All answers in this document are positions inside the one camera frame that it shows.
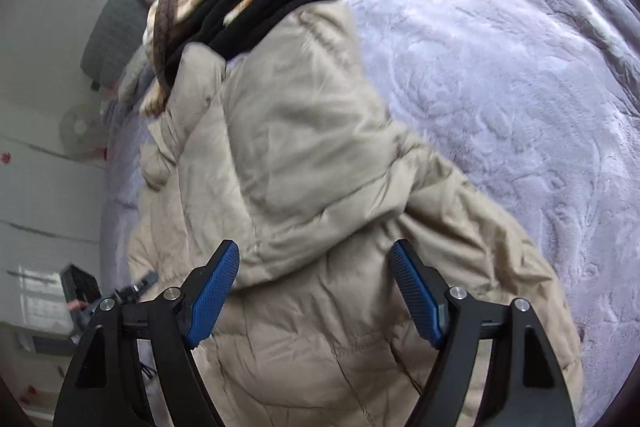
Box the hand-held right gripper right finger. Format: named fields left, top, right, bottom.
left=389, top=239, right=576, bottom=427

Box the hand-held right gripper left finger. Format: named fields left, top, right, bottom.
left=52, top=239, right=241, bottom=427

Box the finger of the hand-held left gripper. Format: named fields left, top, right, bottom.
left=116, top=270, right=160, bottom=304

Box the beige puffer jacket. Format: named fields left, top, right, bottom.
left=127, top=1, right=586, bottom=427

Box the white standing fan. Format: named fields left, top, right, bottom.
left=58, top=103, right=108, bottom=162

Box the lavender plush blanket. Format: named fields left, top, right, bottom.
left=100, top=0, right=640, bottom=427

